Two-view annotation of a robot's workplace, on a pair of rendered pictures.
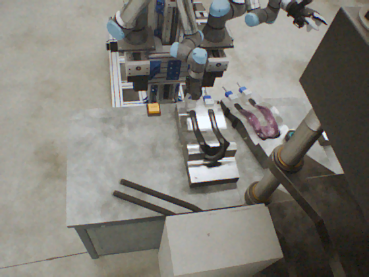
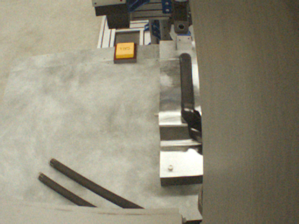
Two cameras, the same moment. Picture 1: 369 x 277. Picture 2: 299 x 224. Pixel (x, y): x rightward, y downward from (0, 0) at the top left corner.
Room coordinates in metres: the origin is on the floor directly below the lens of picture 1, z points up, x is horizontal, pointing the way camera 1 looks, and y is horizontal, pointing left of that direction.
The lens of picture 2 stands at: (0.18, -0.36, 2.02)
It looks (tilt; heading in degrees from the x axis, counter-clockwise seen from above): 54 degrees down; 26
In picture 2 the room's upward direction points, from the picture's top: 7 degrees counter-clockwise
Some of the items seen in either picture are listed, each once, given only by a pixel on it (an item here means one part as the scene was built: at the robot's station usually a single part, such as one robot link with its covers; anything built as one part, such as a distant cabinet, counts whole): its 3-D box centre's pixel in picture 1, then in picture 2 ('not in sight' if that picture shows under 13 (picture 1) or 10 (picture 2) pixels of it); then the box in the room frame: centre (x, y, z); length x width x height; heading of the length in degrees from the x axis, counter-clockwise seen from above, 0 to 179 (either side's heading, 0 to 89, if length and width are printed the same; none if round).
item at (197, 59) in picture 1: (198, 60); not in sight; (1.23, 0.01, 1.21); 0.09 x 0.08 x 0.11; 70
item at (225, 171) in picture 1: (205, 138); (202, 102); (1.01, -0.13, 0.87); 0.50 x 0.26 x 0.14; 20
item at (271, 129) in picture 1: (261, 119); not in sight; (1.21, -0.43, 0.90); 0.26 x 0.18 x 0.08; 37
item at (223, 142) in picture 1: (209, 130); (205, 88); (1.03, -0.13, 0.92); 0.35 x 0.16 x 0.09; 20
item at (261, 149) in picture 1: (260, 123); not in sight; (1.21, -0.43, 0.86); 0.50 x 0.26 x 0.11; 37
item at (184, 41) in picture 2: (189, 97); (183, 35); (1.25, 0.01, 0.90); 0.13 x 0.05 x 0.05; 20
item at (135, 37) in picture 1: (135, 30); not in sight; (1.53, 0.41, 1.09); 0.15 x 0.15 x 0.10
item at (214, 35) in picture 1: (214, 28); not in sight; (1.70, -0.05, 1.09); 0.15 x 0.15 x 0.10
